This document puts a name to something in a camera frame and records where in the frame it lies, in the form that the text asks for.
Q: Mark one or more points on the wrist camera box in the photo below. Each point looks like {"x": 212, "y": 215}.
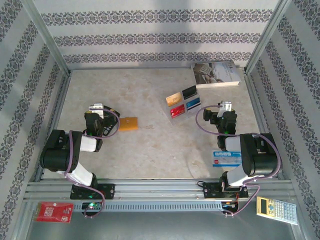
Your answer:
{"x": 97, "y": 110}
{"x": 226, "y": 106}

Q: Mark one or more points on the aluminium mounting rail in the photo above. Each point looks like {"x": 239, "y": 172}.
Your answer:
{"x": 160, "y": 187}

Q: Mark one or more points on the red flat packet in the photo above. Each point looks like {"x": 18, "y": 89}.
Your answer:
{"x": 53, "y": 212}

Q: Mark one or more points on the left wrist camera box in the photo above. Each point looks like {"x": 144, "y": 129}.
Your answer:
{"x": 97, "y": 110}

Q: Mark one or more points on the black credit card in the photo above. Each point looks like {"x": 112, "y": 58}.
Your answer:
{"x": 189, "y": 92}

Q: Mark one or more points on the blue and white card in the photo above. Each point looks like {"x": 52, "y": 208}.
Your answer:
{"x": 225, "y": 160}

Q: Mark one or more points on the white paperback book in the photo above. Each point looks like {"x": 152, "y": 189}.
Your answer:
{"x": 215, "y": 72}

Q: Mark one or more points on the tan leather card holder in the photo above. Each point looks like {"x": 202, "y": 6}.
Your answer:
{"x": 128, "y": 124}

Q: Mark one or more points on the small controller circuit board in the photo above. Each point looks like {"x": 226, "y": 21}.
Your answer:
{"x": 228, "y": 205}
{"x": 92, "y": 205}

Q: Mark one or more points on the aluminium frame post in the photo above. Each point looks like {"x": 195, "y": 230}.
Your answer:
{"x": 267, "y": 37}
{"x": 48, "y": 40}

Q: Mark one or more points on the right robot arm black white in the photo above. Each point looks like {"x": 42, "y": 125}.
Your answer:
{"x": 262, "y": 155}

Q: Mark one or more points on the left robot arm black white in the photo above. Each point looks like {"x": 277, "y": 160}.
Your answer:
{"x": 57, "y": 155}

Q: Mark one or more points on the beige scientific calculator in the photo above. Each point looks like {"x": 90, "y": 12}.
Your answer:
{"x": 275, "y": 210}

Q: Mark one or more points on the gold credit card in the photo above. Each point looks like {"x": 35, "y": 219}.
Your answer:
{"x": 174, "y": 99}

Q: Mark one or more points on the clear acrylic card stand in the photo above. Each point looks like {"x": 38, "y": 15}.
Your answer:
{"x": 182, "y": 117}

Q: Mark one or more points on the blue white credit card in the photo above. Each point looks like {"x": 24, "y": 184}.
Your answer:
{"x": 193, "y": 103}

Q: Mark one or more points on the aluminium side rail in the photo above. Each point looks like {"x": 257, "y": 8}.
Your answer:
{"x": 60, "y": 100}
{"x": 255, "y": 100}

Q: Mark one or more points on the red credit card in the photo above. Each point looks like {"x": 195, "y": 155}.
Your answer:
{"x": 178, "y": 111}

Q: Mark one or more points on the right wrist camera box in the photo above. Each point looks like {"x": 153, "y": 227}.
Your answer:
{"x": 226, "y": 106}

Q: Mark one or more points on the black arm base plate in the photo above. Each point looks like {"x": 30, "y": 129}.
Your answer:
{"x": 108, "y": 191}
{"x": 211, "y": 191}

